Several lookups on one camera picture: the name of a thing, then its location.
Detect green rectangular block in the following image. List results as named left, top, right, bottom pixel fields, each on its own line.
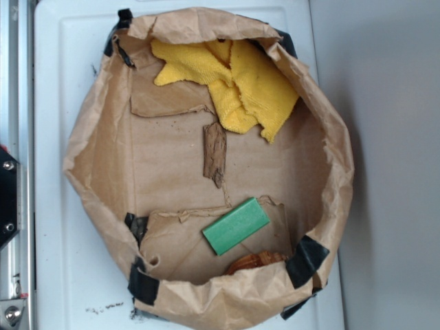
left=201, top=197, right=270, bottom=256

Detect orange wooden object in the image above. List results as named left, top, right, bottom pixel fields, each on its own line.
left=224, top=251, right=288, bottom=275

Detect brown paper bag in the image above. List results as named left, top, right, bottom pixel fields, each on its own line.
left=63, top=8, right=354, bottom=329

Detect black metal bracket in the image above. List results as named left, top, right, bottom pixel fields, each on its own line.
left=1, top=145, right=21, bottom=250

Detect white plastic tray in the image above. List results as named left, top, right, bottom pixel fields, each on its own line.
left=33, top=0, right=346, bottom=330

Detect aluminium frame rail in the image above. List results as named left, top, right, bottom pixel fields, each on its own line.
left=1, top=1, right=37, bottom=329

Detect brown bark piece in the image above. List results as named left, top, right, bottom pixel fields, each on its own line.
left=203, top=122, right=227, bottom=188

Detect yellow microfiber cloth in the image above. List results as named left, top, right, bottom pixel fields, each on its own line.
left=151, top=39, right=299, bottom=143

